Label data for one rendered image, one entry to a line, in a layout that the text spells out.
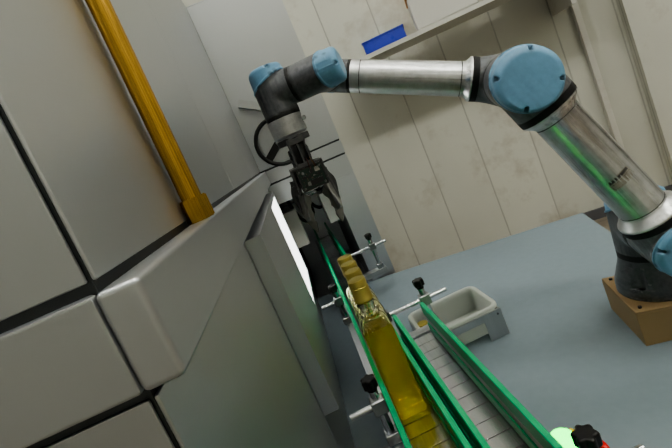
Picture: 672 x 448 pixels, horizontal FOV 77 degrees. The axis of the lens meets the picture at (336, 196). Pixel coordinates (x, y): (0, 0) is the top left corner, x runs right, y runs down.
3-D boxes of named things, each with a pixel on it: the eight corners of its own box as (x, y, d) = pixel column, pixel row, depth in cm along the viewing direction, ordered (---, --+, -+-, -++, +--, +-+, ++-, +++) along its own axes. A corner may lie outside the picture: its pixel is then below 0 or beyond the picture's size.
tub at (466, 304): (415, 339, 130) (405, 314, 129) (480, 308, 132) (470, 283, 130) (436, 367, 113) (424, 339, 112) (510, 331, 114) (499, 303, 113)
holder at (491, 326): (400, 348, 129) (391, 326, 128) (480, 310, 131) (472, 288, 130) (418, 377, 112) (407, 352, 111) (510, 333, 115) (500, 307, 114)
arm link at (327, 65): (339, 46, 91) (295, 68, 94) (329, 41, 81) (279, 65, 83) (354, 81, 92) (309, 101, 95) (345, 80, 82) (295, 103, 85)
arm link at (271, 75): (275, 57, 83) (238, 75, 86) (297, 109, 85) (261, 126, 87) (287, 60, 91) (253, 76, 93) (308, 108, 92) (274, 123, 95)
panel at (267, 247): (301, 275, 163) (265, 194, 159) (308, 271, 163) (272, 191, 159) (324, 416, 74) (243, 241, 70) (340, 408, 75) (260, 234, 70)
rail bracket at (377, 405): (365, 447, 78) (337, 385, 76) (399, 431, 78) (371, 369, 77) (369, 463, 74) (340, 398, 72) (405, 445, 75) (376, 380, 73)
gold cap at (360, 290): (377, 295, 79) (368, 274, 79) (363, 305, 77) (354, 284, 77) (365, 294, 82) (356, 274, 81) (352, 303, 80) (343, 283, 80)
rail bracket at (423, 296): (394, 338, 109) (376, 295, 107) (453, 310, 110) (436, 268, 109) (398, 343, 106) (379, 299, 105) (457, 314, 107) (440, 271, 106)
